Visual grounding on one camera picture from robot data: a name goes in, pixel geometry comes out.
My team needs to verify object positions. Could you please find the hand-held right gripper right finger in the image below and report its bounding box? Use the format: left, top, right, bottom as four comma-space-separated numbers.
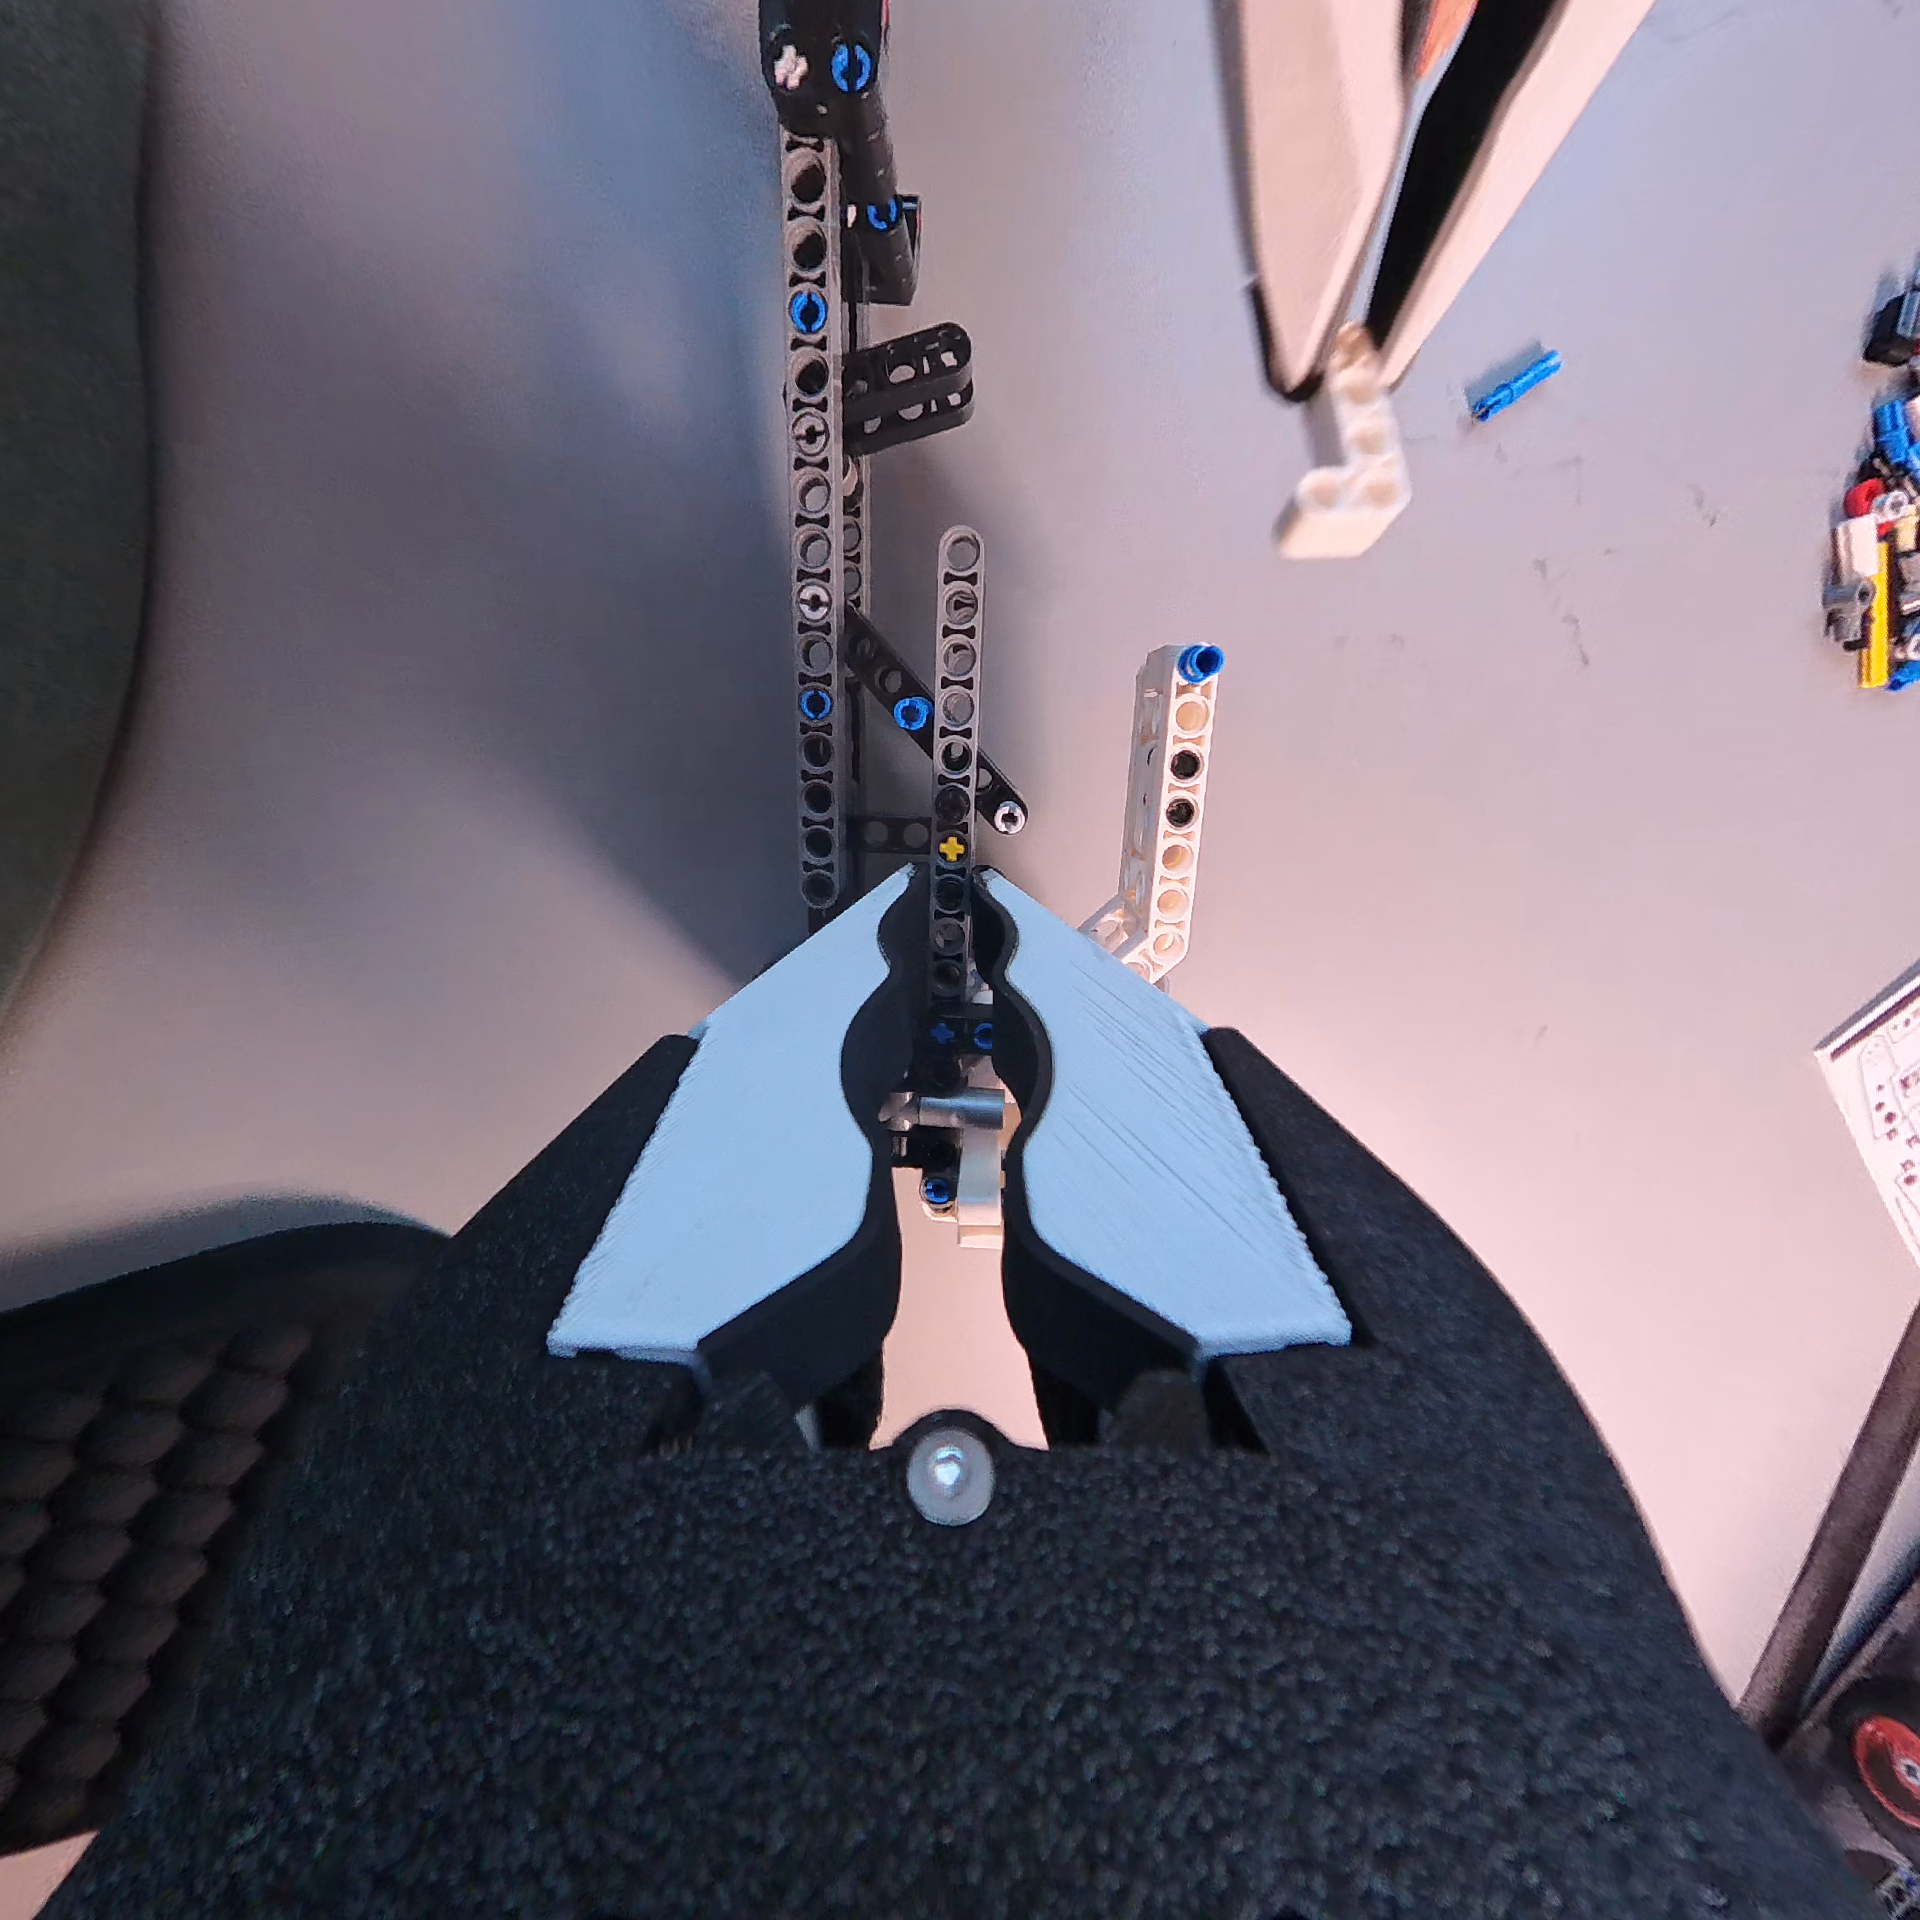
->
960, 871, 1358, 1416

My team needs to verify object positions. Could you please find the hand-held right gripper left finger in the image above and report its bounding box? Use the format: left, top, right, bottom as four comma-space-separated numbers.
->
550, 864, 963, 1416

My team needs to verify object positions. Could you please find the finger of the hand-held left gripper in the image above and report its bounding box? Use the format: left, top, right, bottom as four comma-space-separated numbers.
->
1216, 0, 1425, 407
1350, 0, 1657, 393

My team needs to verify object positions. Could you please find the toy brick model car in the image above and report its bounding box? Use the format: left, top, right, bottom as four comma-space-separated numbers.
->
757, 0, 1232, 1247

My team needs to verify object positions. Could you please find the white angled brick piece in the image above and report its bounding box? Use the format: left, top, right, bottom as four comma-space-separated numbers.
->
1276, 330, 1417, 561

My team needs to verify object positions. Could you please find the pile of small brick pieces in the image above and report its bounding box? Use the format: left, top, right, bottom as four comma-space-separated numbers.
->
1824, 256, 1920, 697

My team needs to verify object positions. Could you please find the black mesh chair seat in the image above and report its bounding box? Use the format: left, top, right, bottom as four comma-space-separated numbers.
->
0, 1216, 453, 1847

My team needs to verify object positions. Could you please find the sticker sheet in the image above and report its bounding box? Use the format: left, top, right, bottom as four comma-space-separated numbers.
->
1812, 960, 1920, 1269

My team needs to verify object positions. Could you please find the dark metal pole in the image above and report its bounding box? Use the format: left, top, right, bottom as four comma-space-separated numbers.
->
1735, 1405, 1920, 1748

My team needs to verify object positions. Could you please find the person's green sweatshirt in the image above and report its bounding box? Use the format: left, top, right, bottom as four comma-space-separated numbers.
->
0, 0, 167, 1007

